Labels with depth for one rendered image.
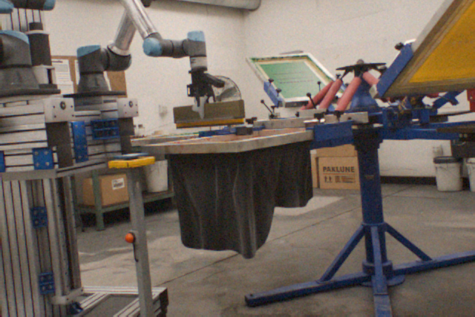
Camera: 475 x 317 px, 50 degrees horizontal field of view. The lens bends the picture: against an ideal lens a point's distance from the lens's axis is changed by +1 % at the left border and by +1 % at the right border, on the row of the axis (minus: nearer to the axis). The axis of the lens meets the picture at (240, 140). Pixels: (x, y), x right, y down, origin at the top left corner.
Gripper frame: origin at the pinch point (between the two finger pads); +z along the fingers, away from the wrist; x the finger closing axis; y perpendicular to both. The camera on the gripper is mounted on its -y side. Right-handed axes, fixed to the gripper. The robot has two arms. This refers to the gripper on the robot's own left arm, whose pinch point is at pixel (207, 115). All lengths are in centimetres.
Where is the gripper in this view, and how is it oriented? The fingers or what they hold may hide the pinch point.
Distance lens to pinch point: 212.4
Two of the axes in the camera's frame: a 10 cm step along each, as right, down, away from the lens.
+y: -7.3, 0.3, 6.8
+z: 0.9, 9.9, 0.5
